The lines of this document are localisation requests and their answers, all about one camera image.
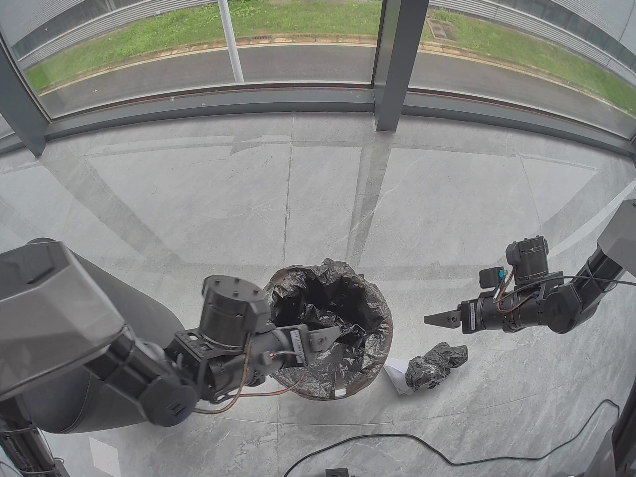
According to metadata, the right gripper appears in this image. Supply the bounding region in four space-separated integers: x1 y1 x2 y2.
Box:
423 293 517 336

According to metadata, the crumpled black plastic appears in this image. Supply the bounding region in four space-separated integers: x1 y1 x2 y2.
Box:
404 343 469 391

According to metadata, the black plastic bag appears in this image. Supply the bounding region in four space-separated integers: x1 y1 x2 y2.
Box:
263 258 394 401

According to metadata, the black cable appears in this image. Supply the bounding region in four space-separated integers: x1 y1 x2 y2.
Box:
290 398 622 477

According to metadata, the window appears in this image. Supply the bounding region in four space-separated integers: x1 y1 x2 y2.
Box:
0 0 636 158

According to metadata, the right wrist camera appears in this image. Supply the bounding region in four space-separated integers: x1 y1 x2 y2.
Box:
478 267 512 297

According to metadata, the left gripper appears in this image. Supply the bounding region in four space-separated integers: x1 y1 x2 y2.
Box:
250 326 344 373

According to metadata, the crumpled white paper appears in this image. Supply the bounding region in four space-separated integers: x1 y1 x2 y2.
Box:
384 358 413 396

